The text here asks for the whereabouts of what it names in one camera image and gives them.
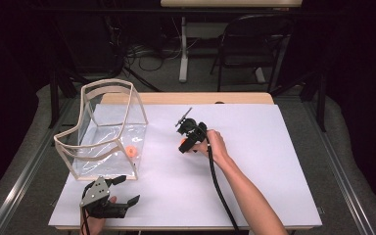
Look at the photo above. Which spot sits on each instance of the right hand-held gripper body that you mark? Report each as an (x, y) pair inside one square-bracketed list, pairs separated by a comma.
[(191, 128)]

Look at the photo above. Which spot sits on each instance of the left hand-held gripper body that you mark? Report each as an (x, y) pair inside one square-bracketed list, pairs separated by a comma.
[(94, 194)]

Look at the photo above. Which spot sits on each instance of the small orange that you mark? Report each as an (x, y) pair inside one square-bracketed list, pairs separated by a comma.
[(131, 151), (183, 141)]

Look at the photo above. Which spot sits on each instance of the clear plastic bag beige trim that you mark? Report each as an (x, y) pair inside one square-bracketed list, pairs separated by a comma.
[(111, 143)]

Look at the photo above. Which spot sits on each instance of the person's right hand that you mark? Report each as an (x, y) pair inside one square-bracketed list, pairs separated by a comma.
[(215, 145)]

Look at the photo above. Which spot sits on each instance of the person's left hand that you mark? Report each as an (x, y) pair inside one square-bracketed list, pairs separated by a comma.
[(94, 226)]

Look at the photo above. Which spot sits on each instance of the wooden table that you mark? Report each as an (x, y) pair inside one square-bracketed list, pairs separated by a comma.
[(192, 98)]

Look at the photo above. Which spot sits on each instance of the white board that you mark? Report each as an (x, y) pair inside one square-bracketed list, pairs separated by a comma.
[(261, 163)]

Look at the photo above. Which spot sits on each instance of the white desk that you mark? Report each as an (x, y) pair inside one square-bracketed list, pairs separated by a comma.
[(183, 49)]

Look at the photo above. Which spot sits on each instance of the black folding chair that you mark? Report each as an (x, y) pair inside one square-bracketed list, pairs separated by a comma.
[(251, 60)]

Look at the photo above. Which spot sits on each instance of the black horizontal bar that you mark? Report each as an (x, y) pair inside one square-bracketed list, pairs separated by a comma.
[(176, 11)]

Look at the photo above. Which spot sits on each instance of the metal floor rail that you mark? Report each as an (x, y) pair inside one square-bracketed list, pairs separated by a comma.
[(339, 169), (29, 166)]

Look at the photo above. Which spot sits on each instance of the black stand post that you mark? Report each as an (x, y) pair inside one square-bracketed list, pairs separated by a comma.
[(54, 98), (322, 104)]

